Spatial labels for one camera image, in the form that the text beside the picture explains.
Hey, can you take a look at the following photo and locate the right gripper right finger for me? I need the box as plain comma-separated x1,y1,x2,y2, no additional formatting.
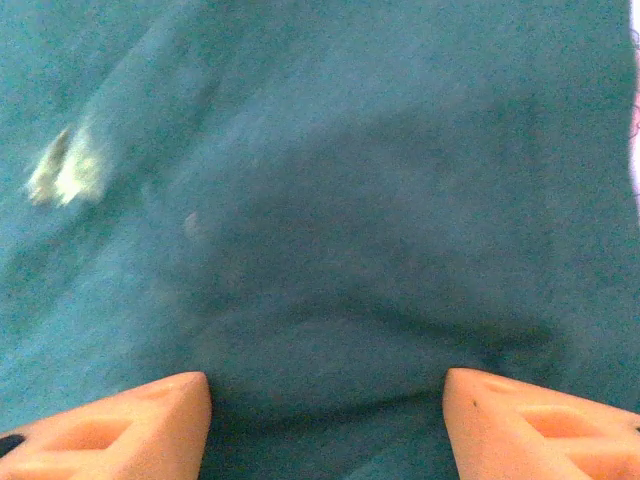
443,367,640,480

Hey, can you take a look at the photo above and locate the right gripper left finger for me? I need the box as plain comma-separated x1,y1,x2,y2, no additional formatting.
0,370,214,480

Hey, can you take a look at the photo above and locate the dark green t-shirt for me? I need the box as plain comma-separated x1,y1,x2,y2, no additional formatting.
0,0,640,480

